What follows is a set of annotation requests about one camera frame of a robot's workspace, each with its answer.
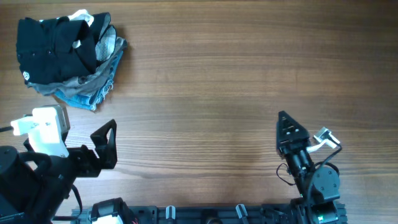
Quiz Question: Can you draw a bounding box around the black t-shirt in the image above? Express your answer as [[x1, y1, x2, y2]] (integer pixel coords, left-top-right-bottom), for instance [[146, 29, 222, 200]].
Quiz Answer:
[[16, 17, 96, 85]]

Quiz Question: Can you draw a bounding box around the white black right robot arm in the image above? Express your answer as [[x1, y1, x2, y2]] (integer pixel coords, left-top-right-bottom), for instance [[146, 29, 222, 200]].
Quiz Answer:
[[276, 111, 342, 223]]

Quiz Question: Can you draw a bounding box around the grey folded garment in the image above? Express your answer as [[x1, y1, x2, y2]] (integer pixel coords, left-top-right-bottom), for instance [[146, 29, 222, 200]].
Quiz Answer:
[[27, 25, 127, 98]]

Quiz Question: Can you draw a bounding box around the black folded garment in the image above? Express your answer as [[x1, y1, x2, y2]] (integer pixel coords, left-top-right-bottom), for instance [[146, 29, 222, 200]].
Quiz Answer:
[[90, 12, 116, 45]]

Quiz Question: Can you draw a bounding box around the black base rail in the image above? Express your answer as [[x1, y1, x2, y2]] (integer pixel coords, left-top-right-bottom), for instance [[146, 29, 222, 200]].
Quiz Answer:
[[70, 197, 348, 224]]

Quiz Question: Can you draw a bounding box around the white lace garment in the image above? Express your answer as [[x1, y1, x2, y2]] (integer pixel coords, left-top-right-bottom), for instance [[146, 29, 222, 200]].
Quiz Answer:
[[39, 9, 95, 27]]

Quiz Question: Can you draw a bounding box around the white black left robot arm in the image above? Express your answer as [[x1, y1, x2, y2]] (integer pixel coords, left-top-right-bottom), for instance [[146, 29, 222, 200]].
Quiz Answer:
[[1, 119, 118, 223]]

